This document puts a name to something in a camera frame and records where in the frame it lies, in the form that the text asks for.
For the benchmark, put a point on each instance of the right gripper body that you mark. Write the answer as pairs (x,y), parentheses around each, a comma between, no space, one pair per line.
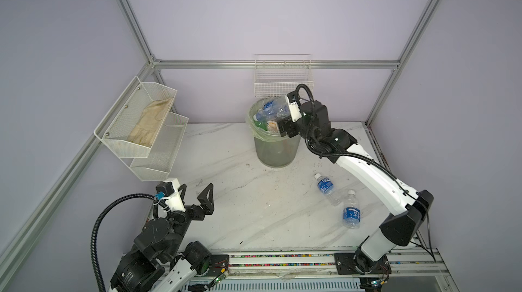
(292,128)

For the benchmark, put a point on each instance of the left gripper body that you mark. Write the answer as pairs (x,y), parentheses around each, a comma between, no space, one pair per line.
(193,213)

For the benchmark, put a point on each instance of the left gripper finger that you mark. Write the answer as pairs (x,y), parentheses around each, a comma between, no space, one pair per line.
(181,194)
(206,201)

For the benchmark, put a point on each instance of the clear purple label bottle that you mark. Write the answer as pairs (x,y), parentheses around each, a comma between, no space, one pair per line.
(281,107)

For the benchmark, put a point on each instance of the blue label water bottle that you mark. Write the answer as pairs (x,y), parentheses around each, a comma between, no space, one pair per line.
(267,112)

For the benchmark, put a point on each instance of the Pocari Sweat bottle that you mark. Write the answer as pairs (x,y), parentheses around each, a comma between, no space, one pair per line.
(328,189)

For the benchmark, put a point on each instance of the white cap tea bottle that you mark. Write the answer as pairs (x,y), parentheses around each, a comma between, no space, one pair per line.
(272,126)

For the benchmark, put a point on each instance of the green soda bottle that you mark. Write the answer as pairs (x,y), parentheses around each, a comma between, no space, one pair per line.
(261,125)

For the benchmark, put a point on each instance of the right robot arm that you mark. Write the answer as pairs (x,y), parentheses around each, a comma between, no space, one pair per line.
(408,208)

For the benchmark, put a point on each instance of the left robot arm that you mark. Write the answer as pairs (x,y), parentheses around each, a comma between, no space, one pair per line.
(154,262)

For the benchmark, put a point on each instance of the mesh waste bin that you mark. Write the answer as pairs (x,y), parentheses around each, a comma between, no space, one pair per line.
(272,150)

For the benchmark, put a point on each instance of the green bin liner bag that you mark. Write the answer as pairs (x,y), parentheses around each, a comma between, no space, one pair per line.
(270,120)

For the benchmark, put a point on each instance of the lower white mesh shelf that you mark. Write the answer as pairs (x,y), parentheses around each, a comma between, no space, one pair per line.
(157,166)

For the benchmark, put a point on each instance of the white mesh shelf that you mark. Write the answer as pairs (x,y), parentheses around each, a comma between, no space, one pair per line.
(118,130)
(157,166)

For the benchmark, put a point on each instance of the upper white mesh shelf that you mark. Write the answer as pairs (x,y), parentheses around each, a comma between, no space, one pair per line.
(118,130)

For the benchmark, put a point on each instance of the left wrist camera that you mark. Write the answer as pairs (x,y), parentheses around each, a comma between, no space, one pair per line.
(168,196)

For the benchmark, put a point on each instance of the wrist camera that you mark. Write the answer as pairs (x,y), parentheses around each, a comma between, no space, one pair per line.
(293,101)
(168,196)

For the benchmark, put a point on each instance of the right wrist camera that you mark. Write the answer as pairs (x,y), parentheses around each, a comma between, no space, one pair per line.
(293,101)

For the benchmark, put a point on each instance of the white wire wall basket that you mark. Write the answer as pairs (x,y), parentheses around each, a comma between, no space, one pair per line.
(278,74)

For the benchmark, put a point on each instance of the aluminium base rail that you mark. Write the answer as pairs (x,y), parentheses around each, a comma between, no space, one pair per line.
(403,269)

